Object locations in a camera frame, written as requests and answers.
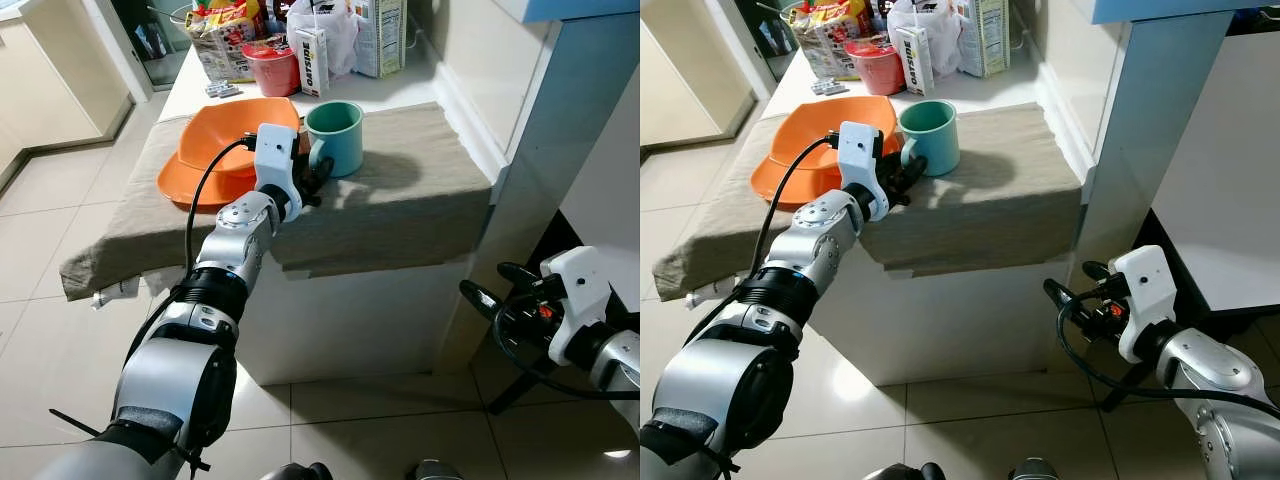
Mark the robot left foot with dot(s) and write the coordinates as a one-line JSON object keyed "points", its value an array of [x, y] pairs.
{"points": [[297, 472], [905, 472]]}

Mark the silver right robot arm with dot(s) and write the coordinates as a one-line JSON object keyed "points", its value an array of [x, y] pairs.
{"points": [[1230, 420], [620, 360]]}

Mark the silver blister pack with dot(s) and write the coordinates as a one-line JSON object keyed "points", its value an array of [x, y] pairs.
{"points": [[828, 87], [222, 90]]}

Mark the orange plastic plate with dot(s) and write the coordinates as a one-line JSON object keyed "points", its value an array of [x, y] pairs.
{"points": [[175, 190], [770, 188]]}

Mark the white floor cabinet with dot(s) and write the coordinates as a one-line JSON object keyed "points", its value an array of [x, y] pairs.
{"points": [[350, 320], [950, 320]]}

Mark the glass door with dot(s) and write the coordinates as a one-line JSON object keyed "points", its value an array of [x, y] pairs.
{"points": [[150, 45], [765, 35]]}

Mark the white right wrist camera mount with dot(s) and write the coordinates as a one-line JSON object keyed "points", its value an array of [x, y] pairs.
{"points": [[580, 285], [1145, 285]]}

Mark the colourful snack bag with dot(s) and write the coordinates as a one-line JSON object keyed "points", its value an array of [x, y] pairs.
{"points": [[215, 45], [825, 45]]}

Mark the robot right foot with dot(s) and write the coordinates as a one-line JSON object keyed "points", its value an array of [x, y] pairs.
{"points": [[440, 471], [1035, 470]]}

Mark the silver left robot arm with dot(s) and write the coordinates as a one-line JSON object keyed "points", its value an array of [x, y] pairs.
{"points": [[170, 380], [730, 390]]}

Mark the white kitchen counter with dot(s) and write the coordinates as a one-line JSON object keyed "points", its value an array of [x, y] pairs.
{"points": [[395, 90], [1000, 90]]}

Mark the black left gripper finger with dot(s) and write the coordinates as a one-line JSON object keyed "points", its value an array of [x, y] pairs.
{"points": [[325, 180], [913, 180], [884, 143], [303, 145]]}

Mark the orange plastic bowl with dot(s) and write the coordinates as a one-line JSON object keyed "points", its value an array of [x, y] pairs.
{"points": [[815, 125], [225, 125]]}

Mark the black metal stand leg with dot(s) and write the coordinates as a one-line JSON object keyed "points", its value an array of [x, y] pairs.
{"points": [[1113, 402], [510, 395]]}

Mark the white plastic tube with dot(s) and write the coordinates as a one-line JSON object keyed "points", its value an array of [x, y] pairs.
{"points": [[715, 293], [115, 295]]}

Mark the white oat milk carton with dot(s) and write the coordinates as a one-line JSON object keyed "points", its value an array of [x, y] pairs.
{"points": [[312, 65], [915, 62]]}

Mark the red plastic cup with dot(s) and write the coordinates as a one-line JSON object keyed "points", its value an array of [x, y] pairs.
{"points": [[875, 70], [270, 72]]}

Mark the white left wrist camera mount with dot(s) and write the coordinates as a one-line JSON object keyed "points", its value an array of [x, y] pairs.
{"points": [[272, 155], [858, 155]]}

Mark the grey-brown cloth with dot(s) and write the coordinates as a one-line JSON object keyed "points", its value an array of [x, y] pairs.
{"points": [[400, 200], [980, 210]]}

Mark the green mug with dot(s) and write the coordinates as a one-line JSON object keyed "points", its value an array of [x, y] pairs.
{"points": [[345, 145], [935, 145]]}

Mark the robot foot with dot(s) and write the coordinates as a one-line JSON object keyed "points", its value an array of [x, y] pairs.
{"points": [[905, 472], [440, 471], [297, 472], [1035, 470]]}

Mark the white plastic bag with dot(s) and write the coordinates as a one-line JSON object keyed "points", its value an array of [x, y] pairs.
{"points": [[335, 35], [935, 30]]}

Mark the cream wall cabinets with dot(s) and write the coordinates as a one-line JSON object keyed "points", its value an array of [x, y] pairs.
{"points": [[690, 90], [50, 80]]}

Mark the white cereal box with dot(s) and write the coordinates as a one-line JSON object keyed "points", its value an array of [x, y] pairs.
{"points": [[985, 40], [380, 40]]}

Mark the white and blue tall cabinet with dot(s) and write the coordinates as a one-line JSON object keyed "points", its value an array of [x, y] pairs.
{"points": [[580, 120], [1130, 120]]}

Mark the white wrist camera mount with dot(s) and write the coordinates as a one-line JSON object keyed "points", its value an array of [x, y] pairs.
{"points": [[1145, 285], [858, 155], [580, 285], [272, 155]]}

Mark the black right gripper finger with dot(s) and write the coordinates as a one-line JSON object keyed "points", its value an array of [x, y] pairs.
{"points": [[1098, 272], [518, 273], [482, 299], [1065, 297]]}

